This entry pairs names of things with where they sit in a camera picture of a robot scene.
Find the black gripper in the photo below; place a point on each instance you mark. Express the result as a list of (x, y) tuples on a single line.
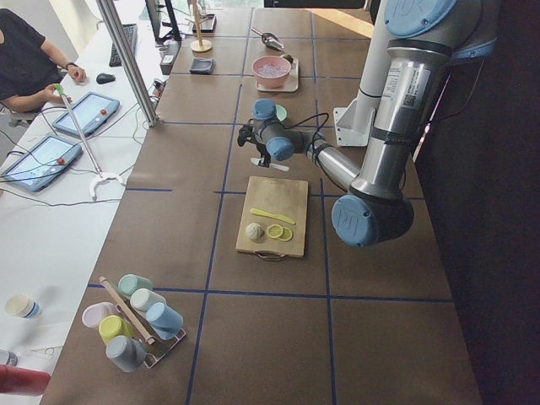
[(261, 151)]

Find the white plastic spoon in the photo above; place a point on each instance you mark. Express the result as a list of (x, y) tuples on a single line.
[(279, 166)]

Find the clear ice cubes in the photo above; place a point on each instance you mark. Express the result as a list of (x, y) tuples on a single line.
[(272, 71)]

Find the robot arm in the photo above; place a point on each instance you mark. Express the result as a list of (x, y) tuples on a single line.
[(414, 42)]

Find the mint green bowl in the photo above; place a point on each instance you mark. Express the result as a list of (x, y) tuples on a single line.
[(280, 113)]

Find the pink bowl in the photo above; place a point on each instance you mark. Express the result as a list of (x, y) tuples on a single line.
[(275, 60)]

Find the beige plastic tray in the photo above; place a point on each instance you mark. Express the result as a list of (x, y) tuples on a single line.
[(291, 84)]

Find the yellow plastic knife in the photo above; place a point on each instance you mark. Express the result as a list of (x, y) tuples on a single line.
[(277, 216)]

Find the grey folded cloth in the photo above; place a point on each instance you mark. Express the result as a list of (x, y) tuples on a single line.
[(203, 66)]

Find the wooden cutting board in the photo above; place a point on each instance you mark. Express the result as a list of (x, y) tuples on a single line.
[(274, 195)]

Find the wooden stand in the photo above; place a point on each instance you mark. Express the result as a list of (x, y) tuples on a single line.
[(199, 45)]

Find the metal scoop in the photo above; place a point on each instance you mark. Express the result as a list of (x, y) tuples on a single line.
[(269, 40)]

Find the upper lemon slice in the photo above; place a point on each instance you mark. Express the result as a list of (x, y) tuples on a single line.
[(275, 231)]

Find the lemon slice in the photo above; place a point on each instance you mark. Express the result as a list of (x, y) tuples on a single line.
[(287, 234), (275, 231)]

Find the lower lemon slice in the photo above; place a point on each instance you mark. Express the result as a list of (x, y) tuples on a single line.
[(287, 234)]

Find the black computer mouse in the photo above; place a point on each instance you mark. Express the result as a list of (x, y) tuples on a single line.
[(105, 78)]

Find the far tablet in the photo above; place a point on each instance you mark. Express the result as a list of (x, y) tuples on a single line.
[(92, 111)]

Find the tablet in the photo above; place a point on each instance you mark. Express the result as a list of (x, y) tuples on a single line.
[(92, 111), (38, 168)]

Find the mint green cup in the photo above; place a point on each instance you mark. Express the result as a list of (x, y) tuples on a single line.
[(130, 283)]

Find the white grabber stick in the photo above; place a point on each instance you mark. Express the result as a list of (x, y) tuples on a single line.
[(101, 176)]

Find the white cup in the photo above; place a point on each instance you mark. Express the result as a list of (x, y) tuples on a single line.
[(142, 299)]

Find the near tablet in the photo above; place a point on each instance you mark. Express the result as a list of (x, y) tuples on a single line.
[(38, 168)]

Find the light blue cup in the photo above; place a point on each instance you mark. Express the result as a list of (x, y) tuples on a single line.
[(164, 320)]

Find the seated person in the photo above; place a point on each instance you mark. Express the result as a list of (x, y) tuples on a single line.
[(31, 66)]

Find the yellow cup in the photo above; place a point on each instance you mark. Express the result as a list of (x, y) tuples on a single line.
[(114, 326)]

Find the pink cup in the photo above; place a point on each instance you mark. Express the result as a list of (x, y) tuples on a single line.
[(95, 313)]

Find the grey cup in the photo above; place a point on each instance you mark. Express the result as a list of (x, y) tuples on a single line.
[(126, 353)]

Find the paper cup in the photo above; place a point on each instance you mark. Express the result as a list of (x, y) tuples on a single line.
[(22, 306)]

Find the red bottle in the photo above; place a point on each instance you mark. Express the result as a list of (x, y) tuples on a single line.
[(20, 381)]

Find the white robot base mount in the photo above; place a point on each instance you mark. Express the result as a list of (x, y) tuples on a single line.
[(353, 124)]

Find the black frame box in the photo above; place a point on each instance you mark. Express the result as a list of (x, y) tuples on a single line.
[(207, 24)]

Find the aluminium frame post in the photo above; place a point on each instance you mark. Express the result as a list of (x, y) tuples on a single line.
[(114, 25)]

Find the white wire rack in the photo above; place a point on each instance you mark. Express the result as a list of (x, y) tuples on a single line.
[(159, 348)]

